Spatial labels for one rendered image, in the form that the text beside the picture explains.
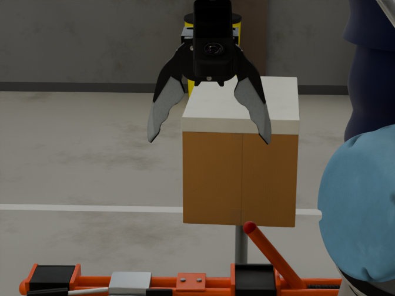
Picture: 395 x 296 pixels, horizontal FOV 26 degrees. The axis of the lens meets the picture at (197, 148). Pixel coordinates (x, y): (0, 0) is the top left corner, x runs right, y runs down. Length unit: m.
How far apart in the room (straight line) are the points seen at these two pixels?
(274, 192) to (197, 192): 0.27
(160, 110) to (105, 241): 3.40
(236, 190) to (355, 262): 2.34
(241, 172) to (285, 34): 4.13
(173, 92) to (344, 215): 0.42
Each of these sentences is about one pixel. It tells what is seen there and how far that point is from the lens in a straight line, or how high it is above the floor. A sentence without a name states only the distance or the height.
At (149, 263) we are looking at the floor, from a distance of 4.19.
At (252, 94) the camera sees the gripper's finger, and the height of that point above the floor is 1.59.
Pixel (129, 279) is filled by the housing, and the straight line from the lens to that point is 1.50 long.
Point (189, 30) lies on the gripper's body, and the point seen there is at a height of 1.66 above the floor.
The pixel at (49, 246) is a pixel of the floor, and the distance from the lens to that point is 4.42.
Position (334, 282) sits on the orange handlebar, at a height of 1.17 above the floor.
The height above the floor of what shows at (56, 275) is 1.18.
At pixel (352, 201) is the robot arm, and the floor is 1.61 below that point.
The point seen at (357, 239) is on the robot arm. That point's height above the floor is 1.58.
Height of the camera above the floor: 1.86
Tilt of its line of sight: 19 degrees down
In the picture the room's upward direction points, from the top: straight up
